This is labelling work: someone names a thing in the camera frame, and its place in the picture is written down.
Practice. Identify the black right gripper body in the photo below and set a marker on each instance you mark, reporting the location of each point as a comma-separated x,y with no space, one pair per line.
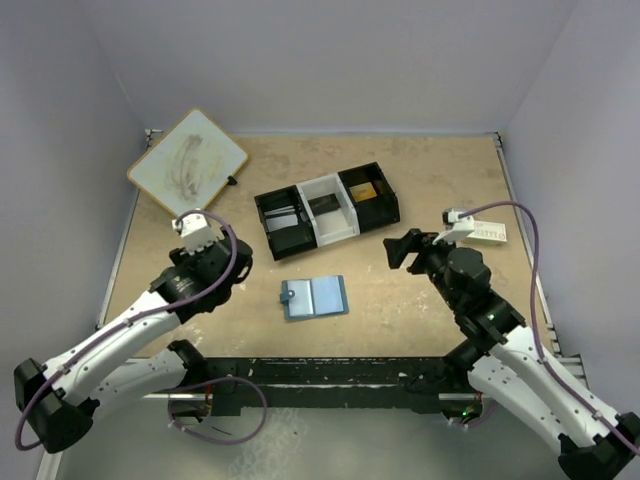
415,252

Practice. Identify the small white card box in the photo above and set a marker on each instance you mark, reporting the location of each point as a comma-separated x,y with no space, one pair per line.
487,233

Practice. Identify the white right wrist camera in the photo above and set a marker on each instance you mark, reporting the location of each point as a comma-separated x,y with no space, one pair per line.
457,226

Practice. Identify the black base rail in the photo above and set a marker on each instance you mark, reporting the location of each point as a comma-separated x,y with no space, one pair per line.
423,385

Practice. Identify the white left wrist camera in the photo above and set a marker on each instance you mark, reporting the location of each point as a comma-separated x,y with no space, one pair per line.
196,232

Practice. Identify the black card in tray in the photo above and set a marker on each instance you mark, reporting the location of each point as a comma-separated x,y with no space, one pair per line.
324,204

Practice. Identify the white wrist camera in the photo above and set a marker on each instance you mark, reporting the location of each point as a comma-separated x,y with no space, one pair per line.
196,232
457,226

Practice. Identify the white card in tray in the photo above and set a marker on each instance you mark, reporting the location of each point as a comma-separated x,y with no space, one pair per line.
281,218

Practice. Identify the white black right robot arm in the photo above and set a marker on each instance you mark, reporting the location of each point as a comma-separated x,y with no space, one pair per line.
503,358

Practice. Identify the gold card in tray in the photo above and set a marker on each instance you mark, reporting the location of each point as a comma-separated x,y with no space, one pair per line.
363,192

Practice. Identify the black and white tray organizer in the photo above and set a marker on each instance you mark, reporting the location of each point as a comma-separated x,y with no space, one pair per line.
351,220

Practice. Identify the yellow-framed whiteboard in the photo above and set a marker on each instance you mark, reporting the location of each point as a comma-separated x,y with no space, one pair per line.
189,165

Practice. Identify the blue leather card holder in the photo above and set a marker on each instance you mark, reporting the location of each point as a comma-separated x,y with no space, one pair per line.
311,298

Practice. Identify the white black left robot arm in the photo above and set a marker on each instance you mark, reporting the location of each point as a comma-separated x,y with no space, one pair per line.
61,398

